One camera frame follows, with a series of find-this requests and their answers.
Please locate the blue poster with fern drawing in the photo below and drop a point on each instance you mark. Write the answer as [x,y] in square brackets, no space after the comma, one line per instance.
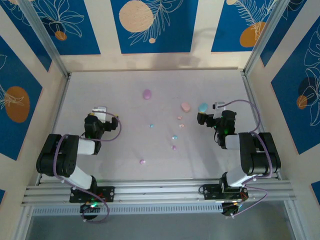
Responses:
[225,30]

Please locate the black controller board with LED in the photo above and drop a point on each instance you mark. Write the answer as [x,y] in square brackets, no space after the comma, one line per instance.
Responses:
[228,208]
[86,208]

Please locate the aluminium base frame rail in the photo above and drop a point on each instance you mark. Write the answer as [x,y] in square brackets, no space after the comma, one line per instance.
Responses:
[160,192]

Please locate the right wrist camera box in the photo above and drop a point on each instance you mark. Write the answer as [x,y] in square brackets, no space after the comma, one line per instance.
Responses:
[218,108]

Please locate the aluminium corner post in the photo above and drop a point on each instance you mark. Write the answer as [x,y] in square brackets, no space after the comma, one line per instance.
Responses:
[43,32]
[265,32]

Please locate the blue poster with beige circle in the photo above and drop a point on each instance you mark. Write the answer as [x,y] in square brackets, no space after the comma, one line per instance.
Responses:
[175,37]

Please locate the blue earbud charging case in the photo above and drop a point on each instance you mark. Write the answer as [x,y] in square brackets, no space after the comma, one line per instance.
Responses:
[203,107]

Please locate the purple earbud charging case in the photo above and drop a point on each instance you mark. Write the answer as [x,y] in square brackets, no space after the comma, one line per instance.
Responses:
[147,94]

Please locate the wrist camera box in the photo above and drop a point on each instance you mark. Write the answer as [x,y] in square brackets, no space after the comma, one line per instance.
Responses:
[99,111]
[218,108]

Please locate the aluminium side rail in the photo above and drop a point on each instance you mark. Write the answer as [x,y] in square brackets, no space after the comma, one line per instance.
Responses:
[60,105]
[250,100]

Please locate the blue floral wall poster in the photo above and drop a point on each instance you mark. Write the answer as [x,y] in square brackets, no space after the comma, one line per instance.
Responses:
[287,112]
[82,37]
[277,37]
[10,75]
[27,37]

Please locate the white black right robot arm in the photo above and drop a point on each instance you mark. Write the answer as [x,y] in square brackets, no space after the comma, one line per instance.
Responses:
[232,142]

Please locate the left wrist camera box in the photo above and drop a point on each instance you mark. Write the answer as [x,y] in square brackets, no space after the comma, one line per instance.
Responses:
[99,111]

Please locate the pink earbud charging case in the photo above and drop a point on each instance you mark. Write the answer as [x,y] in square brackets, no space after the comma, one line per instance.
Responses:
[186,107]

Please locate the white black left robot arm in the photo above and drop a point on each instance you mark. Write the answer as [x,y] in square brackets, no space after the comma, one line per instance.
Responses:
[85,147]

